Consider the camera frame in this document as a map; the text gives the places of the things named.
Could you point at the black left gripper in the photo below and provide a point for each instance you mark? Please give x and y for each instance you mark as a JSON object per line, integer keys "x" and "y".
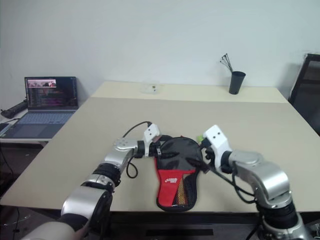
{"x": 155, "y": 149}

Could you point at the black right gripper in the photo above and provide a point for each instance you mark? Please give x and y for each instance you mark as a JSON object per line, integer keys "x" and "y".
{"x": 209, "y": 153}

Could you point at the black red paddle case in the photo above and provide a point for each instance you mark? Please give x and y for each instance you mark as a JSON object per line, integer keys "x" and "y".
{"x": 180, "y": 160}

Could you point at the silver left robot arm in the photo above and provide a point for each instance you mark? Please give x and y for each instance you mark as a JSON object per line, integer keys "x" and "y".
{"x": 110, "y": 162}

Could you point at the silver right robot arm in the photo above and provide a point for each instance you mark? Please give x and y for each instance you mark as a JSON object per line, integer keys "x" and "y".
{"x": 265, "y": 175}

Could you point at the green zipper pull tag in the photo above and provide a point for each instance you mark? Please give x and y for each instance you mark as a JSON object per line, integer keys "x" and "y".
{"x": 200, "y": 138}

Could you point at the clear plastic container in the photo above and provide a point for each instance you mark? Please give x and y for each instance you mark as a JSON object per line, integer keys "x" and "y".
{"x": 150, "y": 88}

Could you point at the black plastic cup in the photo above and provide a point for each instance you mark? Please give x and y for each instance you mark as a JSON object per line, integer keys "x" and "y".
{"x": 237, "y": 83}

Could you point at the open grey laptop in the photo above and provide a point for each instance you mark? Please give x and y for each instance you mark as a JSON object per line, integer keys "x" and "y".
{"x": 47, "y": 105}

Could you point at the black office chair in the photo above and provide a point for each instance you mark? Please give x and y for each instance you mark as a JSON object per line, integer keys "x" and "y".
{"x": 306, "y": 92}

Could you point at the black power strip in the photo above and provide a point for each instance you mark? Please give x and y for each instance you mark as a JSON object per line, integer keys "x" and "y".
{"x": 13, "y": 108}

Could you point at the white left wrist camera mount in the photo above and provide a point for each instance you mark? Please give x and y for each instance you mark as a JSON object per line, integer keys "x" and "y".
{"x": 152, "y": 132}

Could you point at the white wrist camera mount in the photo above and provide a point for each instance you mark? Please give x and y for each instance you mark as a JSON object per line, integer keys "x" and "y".
{"x": 152, "y": 132}
{"x": 217, "y": 140}

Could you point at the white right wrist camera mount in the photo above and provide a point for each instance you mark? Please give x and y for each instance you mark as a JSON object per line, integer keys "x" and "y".
{"x": 217, "y": 140}

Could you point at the black table frame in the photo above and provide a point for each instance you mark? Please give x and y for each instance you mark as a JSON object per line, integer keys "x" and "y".
{"x": 180, "y": 225}

